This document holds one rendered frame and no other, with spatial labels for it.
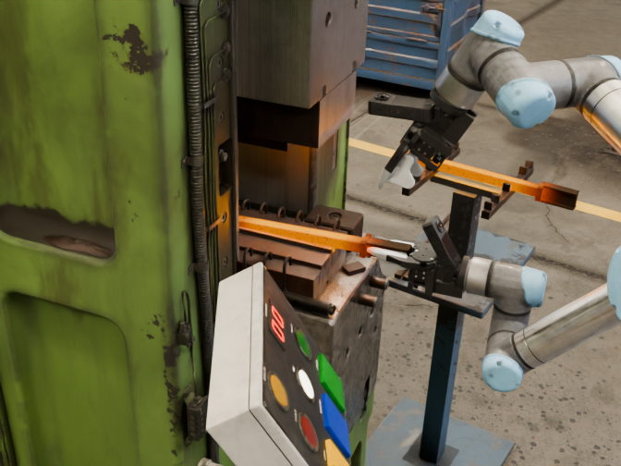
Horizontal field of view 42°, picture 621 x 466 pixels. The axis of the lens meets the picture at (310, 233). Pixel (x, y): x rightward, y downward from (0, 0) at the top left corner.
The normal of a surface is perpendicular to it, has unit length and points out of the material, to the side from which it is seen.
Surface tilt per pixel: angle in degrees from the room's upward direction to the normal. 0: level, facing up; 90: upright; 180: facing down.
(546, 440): 0
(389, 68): 90
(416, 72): 90
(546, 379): 0
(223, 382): 30
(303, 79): 90
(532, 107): 109
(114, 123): 89
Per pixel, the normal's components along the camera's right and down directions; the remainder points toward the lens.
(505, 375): -0.29, 0.47
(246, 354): -0.47, -0.76
